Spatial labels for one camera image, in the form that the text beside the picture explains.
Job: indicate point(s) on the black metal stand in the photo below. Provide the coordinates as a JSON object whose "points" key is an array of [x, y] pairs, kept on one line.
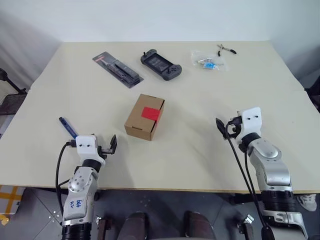
{"points": [[12, 102]]}

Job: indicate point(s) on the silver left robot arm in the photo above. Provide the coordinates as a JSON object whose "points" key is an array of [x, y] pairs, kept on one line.
{"points": [[80, 185]]}

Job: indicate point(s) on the dark metal bracket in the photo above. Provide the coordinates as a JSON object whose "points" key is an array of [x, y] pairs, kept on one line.
{"points": [[246, 226], [102, 228]]}

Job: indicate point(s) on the white sneaker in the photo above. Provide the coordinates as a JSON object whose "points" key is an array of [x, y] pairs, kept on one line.
{"points": [[307, 202]]}

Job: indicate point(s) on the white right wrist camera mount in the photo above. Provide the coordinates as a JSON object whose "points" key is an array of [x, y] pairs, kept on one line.
{"points": [[251, 122]]}

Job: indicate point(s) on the clear plastic parts bag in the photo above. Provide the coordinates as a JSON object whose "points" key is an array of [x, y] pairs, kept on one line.
{"points": [[207, 63]]}

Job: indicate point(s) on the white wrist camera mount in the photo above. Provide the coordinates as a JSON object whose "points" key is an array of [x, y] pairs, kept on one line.
{"points": [[251, 122], [87, 150]]}

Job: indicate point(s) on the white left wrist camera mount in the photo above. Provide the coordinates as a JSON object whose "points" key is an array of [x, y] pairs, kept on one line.
{"points": [[87, 150]]}

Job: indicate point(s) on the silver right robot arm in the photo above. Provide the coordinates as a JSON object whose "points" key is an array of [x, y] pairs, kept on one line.
{"points": [[272, 170]]}

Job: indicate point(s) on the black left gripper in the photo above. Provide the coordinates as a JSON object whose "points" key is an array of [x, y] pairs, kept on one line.
{"points": [[106, 150]]}

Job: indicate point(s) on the red tape patch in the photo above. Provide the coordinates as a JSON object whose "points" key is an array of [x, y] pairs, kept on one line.
{"points": [[150, 112]]}

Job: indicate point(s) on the black handheld game controller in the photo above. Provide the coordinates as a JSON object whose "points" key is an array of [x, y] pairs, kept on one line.
{"points": [[157, 63]]}

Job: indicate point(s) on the brown cardboard box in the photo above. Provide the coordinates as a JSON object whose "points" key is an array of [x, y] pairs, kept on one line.
{"points": [[140, 125]]}

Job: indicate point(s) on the black office chair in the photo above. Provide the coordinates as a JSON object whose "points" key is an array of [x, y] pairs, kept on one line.
{"points": [[313, 92]]}

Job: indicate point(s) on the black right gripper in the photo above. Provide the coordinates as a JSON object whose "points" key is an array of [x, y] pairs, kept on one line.
{"points": [[236, 121]]}

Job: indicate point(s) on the black packaged tool set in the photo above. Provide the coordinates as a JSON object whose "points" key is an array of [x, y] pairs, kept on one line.
{"points": [[117, 68]]}

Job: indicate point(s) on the dark rounded shape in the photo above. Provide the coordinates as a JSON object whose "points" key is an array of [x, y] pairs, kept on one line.
{"points": [[200, 226], [133, 226]]}

